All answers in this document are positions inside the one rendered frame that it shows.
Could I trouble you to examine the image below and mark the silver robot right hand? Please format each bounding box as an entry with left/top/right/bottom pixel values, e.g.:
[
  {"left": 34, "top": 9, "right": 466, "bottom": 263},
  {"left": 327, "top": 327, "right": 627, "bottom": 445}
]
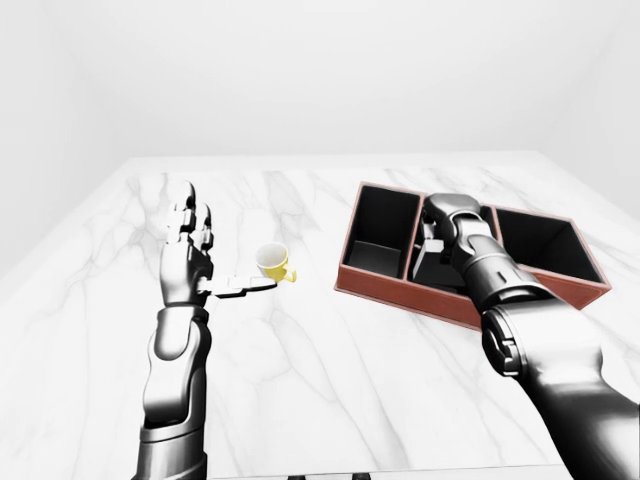
[{"left": 421, "top": 192, "right": 485, "bottom": 267}]

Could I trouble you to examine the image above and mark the silver robot left hand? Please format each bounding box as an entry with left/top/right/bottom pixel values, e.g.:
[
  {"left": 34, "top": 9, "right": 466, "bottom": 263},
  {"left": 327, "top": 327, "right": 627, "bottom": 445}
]
[{"left": 158, "top": 180, "right": 278, "bottom": 308}]

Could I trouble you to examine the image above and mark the dark grey book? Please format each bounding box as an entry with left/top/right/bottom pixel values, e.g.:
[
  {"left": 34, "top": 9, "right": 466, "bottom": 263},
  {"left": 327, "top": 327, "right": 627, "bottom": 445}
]
[{"left": 408, "top": 239, "right": 467, "bottom": 295}]

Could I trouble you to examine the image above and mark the red-brown desk caddy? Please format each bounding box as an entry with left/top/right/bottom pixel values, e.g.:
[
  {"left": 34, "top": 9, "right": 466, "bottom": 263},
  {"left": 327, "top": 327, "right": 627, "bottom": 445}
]
[{"left": 332, "top": 180, "right": 613, "bottom": 332}]

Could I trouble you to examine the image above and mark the yellow mug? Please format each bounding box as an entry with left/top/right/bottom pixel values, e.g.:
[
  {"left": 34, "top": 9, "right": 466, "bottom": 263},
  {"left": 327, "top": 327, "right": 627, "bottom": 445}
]
[{"left": 254, "top": 241, "right": 298, "bottom": 285}]

